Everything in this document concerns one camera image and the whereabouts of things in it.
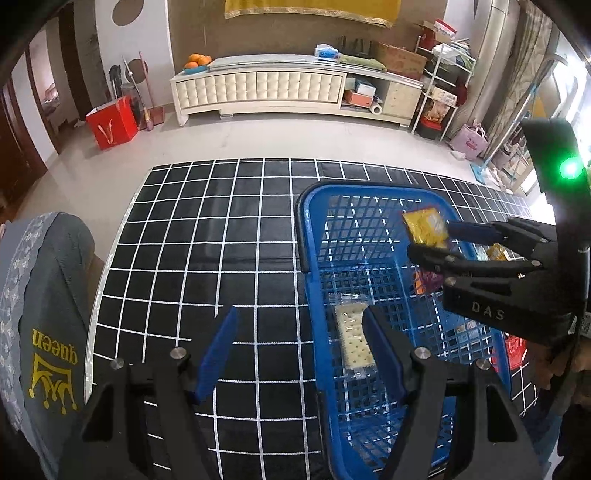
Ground white tv cabinet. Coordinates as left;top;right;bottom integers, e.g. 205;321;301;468
170;54;424;127

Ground red box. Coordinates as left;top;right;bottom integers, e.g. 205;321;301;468
419;19;458;49

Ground person's right forearm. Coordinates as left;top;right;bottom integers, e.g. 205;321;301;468
551;401;591;480

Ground red paper bag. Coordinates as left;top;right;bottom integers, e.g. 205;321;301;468
85;96;140;151

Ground cardboard box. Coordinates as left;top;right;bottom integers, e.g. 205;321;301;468
372;42;428;79

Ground wooden door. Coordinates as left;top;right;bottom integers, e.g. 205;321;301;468
0;46;49;195

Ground black grid mat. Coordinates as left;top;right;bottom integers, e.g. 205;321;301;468
85;159;557;480

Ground green folded cloth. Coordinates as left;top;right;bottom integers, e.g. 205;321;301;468
337;53;387;72

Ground blue plastic basket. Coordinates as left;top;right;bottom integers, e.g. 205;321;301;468
294;181;513;480

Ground yellow snack packet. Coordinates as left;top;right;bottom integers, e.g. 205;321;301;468
401;208;451;250

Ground red snack packet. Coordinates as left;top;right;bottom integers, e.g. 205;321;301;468
494;335;527;370

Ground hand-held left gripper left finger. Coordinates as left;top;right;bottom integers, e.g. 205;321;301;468
58;305;241;480

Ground pink bag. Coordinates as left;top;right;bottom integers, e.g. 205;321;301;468
450;121;489;160

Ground purple snack packet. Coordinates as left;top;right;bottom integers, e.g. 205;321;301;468
414;270;444;296

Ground metal folding rack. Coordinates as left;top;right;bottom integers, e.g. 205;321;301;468
480;53;571;174

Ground broom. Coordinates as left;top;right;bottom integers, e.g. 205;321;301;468
122;51;155;132

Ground person's leg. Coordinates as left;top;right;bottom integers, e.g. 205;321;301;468
519;388;566;480

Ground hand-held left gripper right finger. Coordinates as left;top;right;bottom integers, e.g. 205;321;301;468
361;305;543;480

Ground person's right hand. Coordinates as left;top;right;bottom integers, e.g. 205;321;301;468
530;344;579;408

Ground white wire rack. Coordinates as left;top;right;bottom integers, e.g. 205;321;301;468
412;34;476;141

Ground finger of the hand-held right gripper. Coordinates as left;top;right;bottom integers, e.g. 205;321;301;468
447;218;559;262
407;244;549;278

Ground patterned curtain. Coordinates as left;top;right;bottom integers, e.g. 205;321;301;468
485;0;555;167

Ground clear cracker packet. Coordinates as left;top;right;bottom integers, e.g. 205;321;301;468
329;293;377;379

